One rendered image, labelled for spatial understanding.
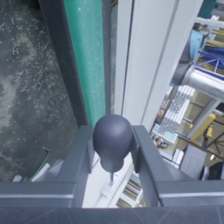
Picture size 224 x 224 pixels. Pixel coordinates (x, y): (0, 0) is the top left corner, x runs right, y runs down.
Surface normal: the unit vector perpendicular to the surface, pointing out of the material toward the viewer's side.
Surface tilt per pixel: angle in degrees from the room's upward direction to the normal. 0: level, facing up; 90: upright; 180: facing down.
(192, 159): 90
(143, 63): 90
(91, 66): 0
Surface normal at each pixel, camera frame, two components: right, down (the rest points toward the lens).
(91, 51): 0.85, 0.43
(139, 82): -0.53, 0.68
